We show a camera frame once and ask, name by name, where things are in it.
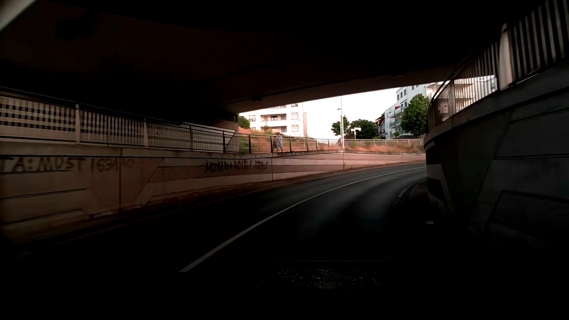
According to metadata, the white apartment building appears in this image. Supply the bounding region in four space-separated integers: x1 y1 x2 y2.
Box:
375 83 445 140
247 103 308 137

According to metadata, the dark asphalt road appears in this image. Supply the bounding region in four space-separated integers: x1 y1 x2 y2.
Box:
27 164 428 285

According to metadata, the tree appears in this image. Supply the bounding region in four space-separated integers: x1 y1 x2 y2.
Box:
331 116 379 140
401 94 430 138

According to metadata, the grass bank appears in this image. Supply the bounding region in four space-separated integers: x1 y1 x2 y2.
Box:
238 127 425 154

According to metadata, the concrete bridge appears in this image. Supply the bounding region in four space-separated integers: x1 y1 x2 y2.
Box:
0 0 549 127

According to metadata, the metal railing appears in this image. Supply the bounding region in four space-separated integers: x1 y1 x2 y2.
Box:
427 0 569 130
0 91 425 154

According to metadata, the lamp post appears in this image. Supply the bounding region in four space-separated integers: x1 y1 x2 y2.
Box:
336 97 345 150

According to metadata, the concrete wall with graffiti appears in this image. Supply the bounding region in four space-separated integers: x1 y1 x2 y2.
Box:
0 139 426 228

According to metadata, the concrete retaining wall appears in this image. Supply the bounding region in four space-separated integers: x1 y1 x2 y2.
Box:
423 60 569 249

